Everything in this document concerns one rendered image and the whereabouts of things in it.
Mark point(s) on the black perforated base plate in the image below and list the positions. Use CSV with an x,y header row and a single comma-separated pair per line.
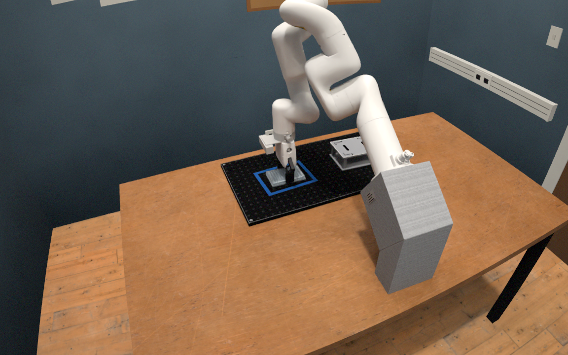
x,y
333,184

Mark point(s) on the blue rectangular tape outline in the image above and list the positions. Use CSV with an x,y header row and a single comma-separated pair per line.
x,y
267,190

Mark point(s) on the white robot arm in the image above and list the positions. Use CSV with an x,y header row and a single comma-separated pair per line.
x,y
338,60

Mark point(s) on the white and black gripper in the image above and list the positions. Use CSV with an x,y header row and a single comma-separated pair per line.
x,y
286,154

